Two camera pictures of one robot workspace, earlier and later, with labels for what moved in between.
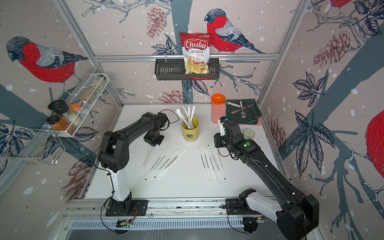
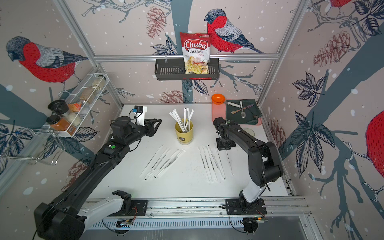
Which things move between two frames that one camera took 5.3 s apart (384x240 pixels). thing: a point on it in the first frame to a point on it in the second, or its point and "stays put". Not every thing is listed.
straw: x=158 y=173 stays put
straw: x=216 y=162 stays put
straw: x=221 y=164 stays put
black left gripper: x=148 y=138 to x=149 y=126
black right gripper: x=216 y=140 stays put
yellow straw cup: x=191 y=135 to x=184 y=131
